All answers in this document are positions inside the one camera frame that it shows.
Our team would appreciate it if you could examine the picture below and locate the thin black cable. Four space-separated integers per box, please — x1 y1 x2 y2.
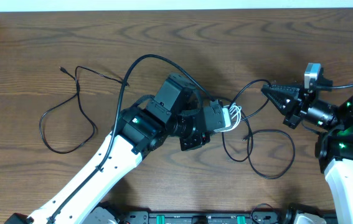
221 78 296 180

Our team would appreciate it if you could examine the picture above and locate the white cable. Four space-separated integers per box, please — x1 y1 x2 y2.
221 104 243 133

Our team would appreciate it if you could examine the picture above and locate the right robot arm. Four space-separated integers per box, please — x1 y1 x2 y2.
261 85 353 223

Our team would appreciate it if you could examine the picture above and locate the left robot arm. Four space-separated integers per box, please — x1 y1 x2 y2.
7 73 210 223

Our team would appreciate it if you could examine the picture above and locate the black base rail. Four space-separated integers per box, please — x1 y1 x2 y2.
85 201 339 224

